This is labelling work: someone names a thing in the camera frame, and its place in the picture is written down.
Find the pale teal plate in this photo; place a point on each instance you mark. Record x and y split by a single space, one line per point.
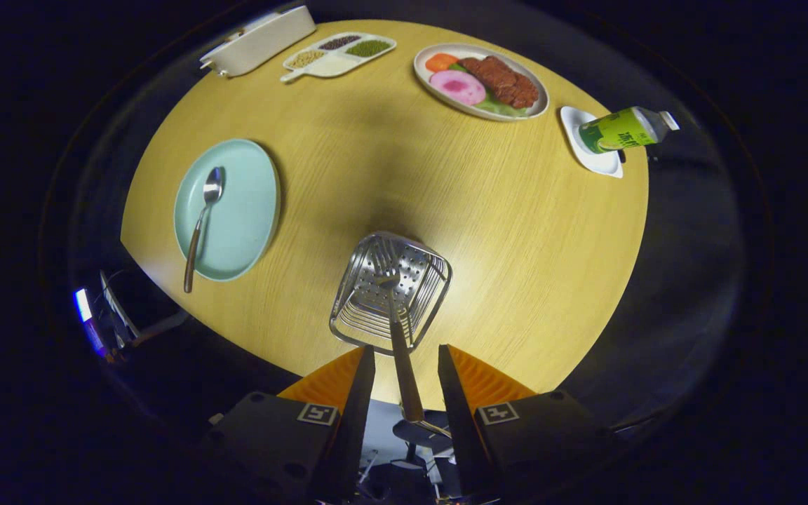
243 210

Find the green lettuce leaf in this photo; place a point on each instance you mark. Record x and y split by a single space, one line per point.
499 107

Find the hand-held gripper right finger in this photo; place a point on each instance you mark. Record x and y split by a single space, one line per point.
456 414

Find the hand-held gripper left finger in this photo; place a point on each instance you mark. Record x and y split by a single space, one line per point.
358 414

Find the dark chair base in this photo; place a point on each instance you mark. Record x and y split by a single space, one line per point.
414 433

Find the glowing monitor screen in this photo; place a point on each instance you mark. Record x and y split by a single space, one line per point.
83 306

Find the orange tomato slice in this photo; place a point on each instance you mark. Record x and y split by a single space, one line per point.
440 62

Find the cream white toaster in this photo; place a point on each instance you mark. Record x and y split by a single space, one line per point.
257 43

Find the white oval food plate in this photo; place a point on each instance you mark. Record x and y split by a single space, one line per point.
420 70

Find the white divided snack tray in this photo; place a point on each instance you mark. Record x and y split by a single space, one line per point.
334 65

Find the white square coaster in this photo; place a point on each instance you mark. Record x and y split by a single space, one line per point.
597 163

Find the brown meat piece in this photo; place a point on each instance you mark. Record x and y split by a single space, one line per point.
502 77

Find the pink ham slice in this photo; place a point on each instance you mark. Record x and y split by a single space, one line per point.
456 86

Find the green label bottle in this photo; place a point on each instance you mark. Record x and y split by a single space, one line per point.
618 131

